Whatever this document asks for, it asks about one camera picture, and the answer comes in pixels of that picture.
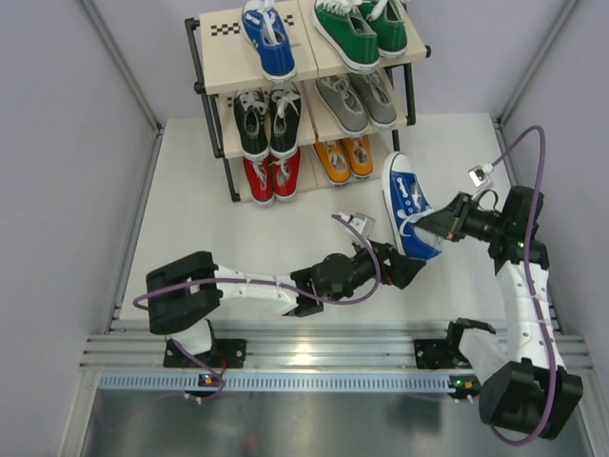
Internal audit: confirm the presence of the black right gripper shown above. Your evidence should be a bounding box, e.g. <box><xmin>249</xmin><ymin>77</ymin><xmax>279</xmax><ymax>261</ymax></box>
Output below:
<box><xmin>414</xmin><ymin>192</ymin><xmax>507</xmax><ymax>244</ymax></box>

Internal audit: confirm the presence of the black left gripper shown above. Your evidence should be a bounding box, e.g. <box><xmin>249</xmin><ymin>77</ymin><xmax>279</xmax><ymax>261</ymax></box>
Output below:
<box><xmin>326</xmin><ymin>237</ymin><xmax>424</xmax><ymax>305</ymax></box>

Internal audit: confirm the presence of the blue sneaker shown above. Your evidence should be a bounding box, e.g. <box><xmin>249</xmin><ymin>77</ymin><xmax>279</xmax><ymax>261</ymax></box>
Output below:
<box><xmin>381</xmin><ymin>152</ymin><xmax>442</xmax><ymax>261</ymax></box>
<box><xmin>241</xmin><ymin>1</ymin><xmax>296</xmax><ymax>84</ymax></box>

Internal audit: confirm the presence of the orange sneaker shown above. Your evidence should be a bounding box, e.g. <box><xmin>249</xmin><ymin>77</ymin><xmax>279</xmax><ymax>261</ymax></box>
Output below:
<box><xmin>313</xmin><ymin>141</ymin><xmax>351</xmax><ymax>187</ymax></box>
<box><xmin>343</xmin><ymin>135</ymin><xmax>374</xmax><ymax>180</ymax></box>

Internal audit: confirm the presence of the grey sneaker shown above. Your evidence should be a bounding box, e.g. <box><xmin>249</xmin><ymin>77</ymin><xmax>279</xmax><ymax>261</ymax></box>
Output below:
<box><xmin>347</xmin><ymin>71</ymin><xmax>398</xmax><ymax>129</ymax></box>
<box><xmin>315</xmin><ymin>74</ymin><xmax>369</xmax><ymax>137</ymax></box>

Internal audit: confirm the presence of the red sneaker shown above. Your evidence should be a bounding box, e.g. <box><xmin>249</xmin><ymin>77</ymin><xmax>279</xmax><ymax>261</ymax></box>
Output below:
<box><xmin>272</xmin><ymin>149</ymin><xmax>302</xmax><ymax>201</ymax></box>
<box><xmin>243</xmin><ymin>157</ymin><xmax>274</xmax><ymax>206</ymax></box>

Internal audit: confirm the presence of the black sneaker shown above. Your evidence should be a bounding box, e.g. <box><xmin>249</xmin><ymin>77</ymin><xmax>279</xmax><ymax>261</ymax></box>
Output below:
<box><xmin>269</xmin><ymin>83</ymin><xmax>303</xmax><ymax>160</ymax></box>
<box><xmin>232</xmin><ymin>88</ymin><xmax>269</xmax><ymax>162</ymax></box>

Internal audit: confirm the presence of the green sneaker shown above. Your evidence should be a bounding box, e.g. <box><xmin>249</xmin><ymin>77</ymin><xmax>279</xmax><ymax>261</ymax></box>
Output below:
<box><xmin>359</xmin><ymin>0</ymin><xmax>408</xmax><ymax>58</ymax></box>
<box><xmin>311</xmin><ymin>0</ymin><xmax>380</xmax><ymax>73</ymax></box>

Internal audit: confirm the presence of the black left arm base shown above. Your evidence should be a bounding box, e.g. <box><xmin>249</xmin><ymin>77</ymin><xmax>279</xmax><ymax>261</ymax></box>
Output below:
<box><xmin>163</xmin><ymin>338</ymin><xmax>247</xmax><ymax>369</ymax></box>

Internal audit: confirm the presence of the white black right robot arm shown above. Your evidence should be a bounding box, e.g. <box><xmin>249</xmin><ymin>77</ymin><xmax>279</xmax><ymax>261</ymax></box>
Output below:
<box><xmin>416</xmin><ymin>186</ymin><xmax>583</xmax><ymax>440</ymax></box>

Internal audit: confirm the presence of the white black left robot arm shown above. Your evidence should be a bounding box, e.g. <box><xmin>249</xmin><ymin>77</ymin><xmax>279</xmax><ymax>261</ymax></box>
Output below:
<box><xmin>134</xmin><ymin>242</ymin><xmax>426</xmax><ymax>368</ymax></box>

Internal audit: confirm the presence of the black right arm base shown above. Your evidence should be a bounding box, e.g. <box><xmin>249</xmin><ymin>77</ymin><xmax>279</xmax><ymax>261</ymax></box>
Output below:
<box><xmin>414</xmin><ymin>318</ymin><xmax>497</xmax><ymax>370</ymax></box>

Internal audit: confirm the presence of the beige black shoe shelf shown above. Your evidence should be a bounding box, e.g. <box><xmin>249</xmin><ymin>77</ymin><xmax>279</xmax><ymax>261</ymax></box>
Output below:
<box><xmin>185</xmin><ymin>1</ymin><xmax>431</xmax><ymax>202</ymax></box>

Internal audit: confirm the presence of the grey aluminium corner post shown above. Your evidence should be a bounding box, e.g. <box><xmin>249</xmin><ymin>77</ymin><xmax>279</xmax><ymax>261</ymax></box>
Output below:
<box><xmin>495</xmin><ymin>0</ymin><xmax>583</xmax><ymax>131</ymax></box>

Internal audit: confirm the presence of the left grey corner post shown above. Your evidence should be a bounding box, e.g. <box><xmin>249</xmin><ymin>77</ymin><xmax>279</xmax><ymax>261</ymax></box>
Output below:
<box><xmin>75</xmin><ymin>0</ymin><xmax>163</xmax><ymax>134</ymax></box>

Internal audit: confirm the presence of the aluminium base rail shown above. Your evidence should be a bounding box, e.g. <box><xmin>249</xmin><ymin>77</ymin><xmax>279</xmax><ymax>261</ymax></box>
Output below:
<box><xmin>78</xmin><ymin>285</ymin><xmax>596</xmax><ymax>394</ymax></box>

